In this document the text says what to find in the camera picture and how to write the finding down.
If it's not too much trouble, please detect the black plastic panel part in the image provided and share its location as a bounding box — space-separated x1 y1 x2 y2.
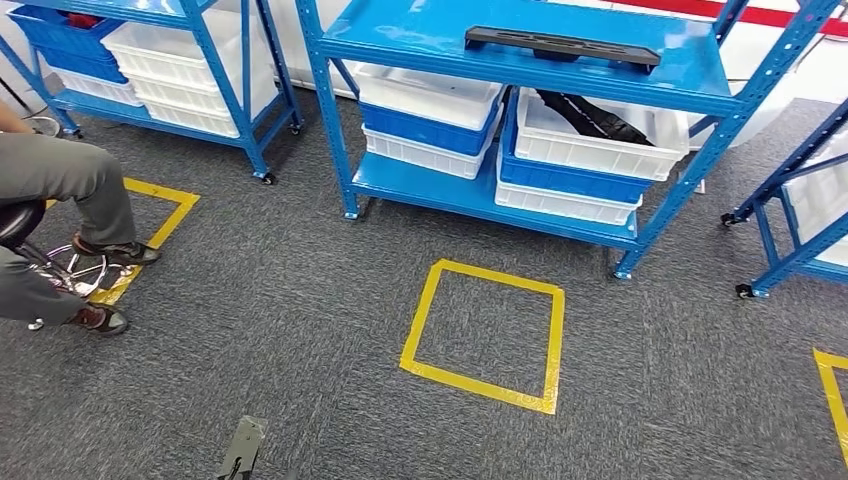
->
464 25 662 74

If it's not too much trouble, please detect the blue metal shelf rack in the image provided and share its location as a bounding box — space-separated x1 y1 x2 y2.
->
294 0 843 281
720 97 848 300
0 0 305 187

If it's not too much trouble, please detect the black ribbed part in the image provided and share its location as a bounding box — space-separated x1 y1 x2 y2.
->
535 89 658 148

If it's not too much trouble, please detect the white plastic crate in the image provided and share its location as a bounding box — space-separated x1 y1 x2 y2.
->
51 66 145 108
101 9 278 89
781 129 848 268
514 87 692 183
352 62 509 132
362 124 497 181
124 69 281 119
140 99 244 140
494 155 644 227

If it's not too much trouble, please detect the blue plastic crate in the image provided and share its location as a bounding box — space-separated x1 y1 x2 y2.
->
6 5 128 85
358 99 503 158
498 112 655 205

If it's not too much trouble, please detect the person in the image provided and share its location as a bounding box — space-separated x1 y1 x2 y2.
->
0 99 160 338

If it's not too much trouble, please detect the chrome base stool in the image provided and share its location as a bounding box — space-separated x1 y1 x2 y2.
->
0 200 134 331

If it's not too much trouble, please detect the red barrier belt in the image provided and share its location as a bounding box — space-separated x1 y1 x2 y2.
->
609 0 848 39

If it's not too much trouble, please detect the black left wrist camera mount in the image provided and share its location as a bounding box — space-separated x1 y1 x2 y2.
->
217 415 270 480

